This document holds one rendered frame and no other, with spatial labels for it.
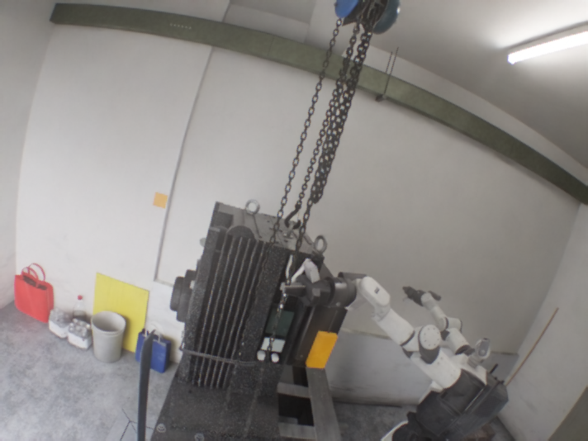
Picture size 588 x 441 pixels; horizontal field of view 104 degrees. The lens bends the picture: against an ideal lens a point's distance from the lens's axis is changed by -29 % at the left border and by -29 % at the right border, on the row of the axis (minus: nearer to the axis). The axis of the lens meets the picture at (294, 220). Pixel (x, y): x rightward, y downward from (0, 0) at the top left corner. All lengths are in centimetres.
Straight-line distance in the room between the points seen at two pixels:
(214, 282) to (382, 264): 166
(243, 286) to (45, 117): 224
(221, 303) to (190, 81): 159
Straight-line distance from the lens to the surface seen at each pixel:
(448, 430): 142
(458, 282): 298
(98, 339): 271
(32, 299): 319
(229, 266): 117
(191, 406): 139
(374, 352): 290
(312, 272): 88
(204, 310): 126
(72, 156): 272
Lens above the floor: 193
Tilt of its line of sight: 11 degrees down
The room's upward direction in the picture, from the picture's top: 17 degrees clockwise
